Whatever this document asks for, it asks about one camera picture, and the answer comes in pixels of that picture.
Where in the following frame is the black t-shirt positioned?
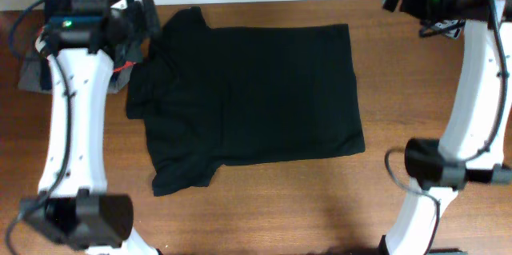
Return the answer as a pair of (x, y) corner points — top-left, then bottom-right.
(126, 7), (366, 197)

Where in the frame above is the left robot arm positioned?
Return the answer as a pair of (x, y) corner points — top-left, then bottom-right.
(16, 0), (160, 254)

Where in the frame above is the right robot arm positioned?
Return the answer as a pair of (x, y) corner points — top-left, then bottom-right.
(378, 0), (511, 254)

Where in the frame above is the red folded shirt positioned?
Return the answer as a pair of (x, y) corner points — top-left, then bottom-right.
(113, 61), (135, 74)

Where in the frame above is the navy folded shirt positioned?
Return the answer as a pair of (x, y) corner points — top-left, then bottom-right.
(39, 60), (52, 91)

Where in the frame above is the grey folded shirt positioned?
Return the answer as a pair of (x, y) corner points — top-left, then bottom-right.
(18, 52), (132, 94)

